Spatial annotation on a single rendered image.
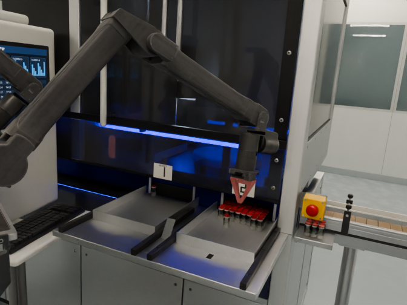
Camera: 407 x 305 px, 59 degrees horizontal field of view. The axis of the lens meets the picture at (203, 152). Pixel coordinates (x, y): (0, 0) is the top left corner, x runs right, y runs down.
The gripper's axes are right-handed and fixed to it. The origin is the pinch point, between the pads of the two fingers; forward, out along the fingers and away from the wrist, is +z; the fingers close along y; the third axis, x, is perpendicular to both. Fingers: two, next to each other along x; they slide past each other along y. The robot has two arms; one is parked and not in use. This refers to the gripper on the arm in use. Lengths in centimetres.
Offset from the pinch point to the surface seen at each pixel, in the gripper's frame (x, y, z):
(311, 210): -18.2, 22.2, 2.2
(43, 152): 91, 12, 0
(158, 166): 42.6, 25.5, -1.6
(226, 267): 0.0, -3.0, 19.3
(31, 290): 117, 41, 79
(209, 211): 19.1, 27.6, 11.8
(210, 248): 7.6, 2.3, 17.1
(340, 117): -2, 480, -70
